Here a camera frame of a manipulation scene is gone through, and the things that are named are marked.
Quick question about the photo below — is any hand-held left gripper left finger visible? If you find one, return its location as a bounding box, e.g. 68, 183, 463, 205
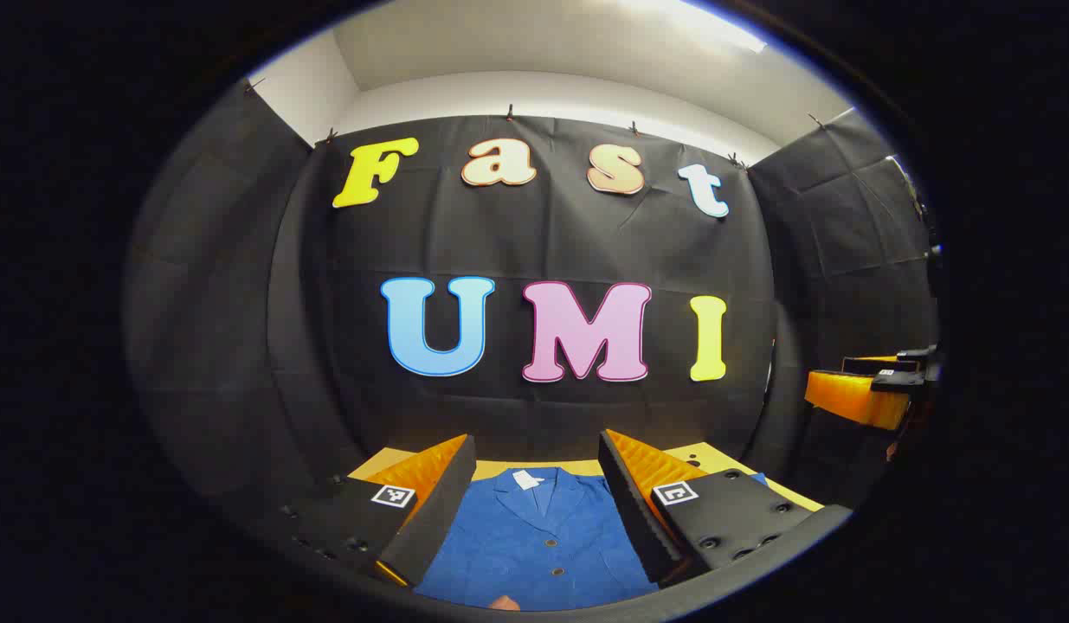
274, 434, 477, 589

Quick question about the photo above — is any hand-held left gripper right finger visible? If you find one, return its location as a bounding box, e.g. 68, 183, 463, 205
598, 429, 855, 588

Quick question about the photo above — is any blue button shirt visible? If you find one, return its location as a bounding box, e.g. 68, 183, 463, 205
413, 467, 769, 612

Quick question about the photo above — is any black backdrop cloth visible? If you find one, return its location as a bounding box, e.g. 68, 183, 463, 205
123, 78, 942, 555

